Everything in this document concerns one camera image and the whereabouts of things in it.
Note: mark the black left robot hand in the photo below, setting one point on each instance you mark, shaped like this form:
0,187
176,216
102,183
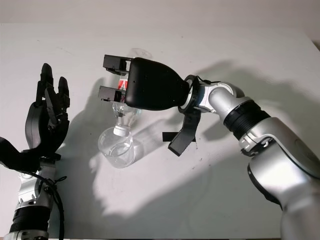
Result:
37,125

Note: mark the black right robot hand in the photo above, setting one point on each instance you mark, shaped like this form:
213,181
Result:
155,85

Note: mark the clear glass cup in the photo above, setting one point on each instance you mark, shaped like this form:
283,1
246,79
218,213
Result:
117,152

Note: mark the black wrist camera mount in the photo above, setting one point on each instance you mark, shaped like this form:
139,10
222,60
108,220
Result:
15,157
186,132

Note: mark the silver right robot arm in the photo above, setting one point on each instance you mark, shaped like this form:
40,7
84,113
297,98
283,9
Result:
275,150

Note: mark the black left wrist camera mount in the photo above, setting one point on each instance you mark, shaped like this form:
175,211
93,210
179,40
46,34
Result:
15,157

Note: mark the clear plastic water bottle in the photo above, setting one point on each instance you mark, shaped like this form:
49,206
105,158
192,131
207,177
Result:
125,117

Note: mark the black tape strip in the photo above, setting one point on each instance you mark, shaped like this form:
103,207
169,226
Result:
170,136

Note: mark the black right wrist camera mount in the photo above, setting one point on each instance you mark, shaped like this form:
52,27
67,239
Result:
186,132

